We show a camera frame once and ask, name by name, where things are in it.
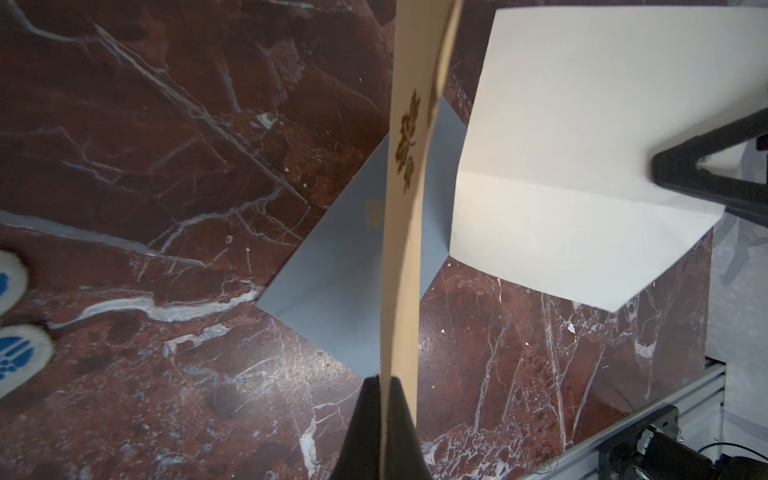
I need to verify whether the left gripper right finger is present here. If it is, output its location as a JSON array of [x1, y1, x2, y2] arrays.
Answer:
[[383, 377, 432, 480]]

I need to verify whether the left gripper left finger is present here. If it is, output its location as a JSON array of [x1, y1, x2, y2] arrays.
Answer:
[[329, 376, 381, 480]]

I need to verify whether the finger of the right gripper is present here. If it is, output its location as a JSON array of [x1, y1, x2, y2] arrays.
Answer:
[[650, 108, 767, 227]]

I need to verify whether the cream paper sheet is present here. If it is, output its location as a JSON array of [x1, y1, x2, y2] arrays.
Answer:
[[450, 6, 767, 311]]

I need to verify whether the brown kraft envelope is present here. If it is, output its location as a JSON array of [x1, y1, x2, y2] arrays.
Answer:
[[379, 0, 466, 428]]

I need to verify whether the blue dotted work glove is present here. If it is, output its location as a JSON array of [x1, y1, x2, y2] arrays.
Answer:
[[1, 250, 54, 398]]

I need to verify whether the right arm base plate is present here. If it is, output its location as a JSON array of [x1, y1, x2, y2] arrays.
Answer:
[[597, 404, 767, 480]]

